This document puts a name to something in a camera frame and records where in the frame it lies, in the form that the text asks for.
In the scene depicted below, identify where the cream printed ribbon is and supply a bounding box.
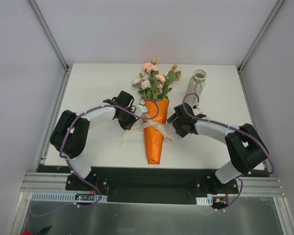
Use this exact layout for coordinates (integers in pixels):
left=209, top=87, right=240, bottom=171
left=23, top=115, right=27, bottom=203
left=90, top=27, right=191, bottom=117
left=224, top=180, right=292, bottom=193
left=119, top=118, right=173, bottom=153

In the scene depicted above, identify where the orange wrapping paper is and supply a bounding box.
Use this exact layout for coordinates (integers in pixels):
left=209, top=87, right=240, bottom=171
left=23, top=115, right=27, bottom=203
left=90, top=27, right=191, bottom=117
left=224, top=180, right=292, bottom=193
left=144, top=99, right=169, bottom=165

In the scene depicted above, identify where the pink flower bouquet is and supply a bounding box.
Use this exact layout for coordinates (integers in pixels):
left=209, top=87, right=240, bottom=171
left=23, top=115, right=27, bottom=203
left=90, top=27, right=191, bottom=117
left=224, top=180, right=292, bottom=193
left=132, top=60, right=182, bottom=102

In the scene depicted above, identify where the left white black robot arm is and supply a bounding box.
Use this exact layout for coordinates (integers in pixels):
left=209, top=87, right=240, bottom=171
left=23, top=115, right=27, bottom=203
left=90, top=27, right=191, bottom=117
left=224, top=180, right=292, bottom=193
left=50, top=91, right=147, bottom=190

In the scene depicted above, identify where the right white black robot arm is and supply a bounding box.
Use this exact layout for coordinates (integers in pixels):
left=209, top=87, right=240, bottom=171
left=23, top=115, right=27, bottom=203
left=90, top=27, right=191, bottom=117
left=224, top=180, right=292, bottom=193
left=167, top=103, right=269, bottom=195

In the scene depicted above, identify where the beige ribbed vase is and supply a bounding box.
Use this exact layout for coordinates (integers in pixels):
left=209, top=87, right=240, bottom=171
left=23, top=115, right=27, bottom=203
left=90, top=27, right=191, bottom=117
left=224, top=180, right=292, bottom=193
left=185, top=69, right=207, bottom=107

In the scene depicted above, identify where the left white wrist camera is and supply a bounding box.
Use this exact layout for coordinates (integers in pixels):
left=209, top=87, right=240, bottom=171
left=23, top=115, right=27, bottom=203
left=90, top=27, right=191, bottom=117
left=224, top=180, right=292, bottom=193
left=135, top=104, right=149, bottom=117

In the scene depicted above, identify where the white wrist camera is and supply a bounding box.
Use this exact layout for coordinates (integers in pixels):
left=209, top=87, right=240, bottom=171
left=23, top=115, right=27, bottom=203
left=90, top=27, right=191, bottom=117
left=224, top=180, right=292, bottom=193
left=192, top=105, right=202, bottom=116
left=135, top=104, right=149, bottom=117

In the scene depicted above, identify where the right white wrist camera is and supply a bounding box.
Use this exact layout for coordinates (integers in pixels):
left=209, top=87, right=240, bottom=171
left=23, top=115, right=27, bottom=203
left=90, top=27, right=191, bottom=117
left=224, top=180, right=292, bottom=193
left=192, top=105, right=202, bottom=116

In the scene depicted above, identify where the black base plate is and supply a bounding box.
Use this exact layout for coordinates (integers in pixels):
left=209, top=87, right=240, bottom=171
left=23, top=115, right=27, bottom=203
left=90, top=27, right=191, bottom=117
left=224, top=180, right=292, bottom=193
left=36, top=164, right=271, bottom=205

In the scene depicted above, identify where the right white cable duct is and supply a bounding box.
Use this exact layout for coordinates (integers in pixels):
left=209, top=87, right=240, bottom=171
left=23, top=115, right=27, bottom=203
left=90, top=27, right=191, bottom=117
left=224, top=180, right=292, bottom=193
left=196, top=196, right=213, bottom=206

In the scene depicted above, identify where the white cable duct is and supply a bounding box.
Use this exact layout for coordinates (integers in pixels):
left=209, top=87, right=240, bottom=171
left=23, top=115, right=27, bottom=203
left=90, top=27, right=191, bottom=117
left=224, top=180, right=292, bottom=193
left=31, top=192, right=108, bottom=203
left=196, top=196, right=213, bottom=206

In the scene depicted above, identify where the left white cable duct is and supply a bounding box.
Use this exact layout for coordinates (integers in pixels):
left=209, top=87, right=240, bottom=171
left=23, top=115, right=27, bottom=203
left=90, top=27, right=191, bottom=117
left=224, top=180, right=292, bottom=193
left=31, top=192, right=108, bottom=203

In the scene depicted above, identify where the right aluminium frame post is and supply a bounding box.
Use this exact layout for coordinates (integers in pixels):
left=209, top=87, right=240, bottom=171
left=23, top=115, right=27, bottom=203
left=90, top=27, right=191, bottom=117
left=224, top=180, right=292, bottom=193
left=237, top=0, right=285, bottom=74

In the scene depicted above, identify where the aluminium frame post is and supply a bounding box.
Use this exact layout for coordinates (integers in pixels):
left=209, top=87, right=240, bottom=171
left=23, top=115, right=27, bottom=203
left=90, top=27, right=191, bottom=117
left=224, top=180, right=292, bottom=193
left=27, top=0, right=70, bottom=72
left=237, top=0, right=285, bottom=74

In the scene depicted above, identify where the aluminium front rail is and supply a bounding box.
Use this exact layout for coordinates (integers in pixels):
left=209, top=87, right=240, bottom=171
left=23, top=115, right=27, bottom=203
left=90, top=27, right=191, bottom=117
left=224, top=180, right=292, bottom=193
left=21, top=173, right=286, bottom=197

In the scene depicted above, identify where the left aluminium frame post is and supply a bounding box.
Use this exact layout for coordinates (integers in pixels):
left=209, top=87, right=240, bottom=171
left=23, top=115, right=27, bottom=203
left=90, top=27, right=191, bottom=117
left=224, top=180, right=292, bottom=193
left=27, top=0, right=70, bottom=72

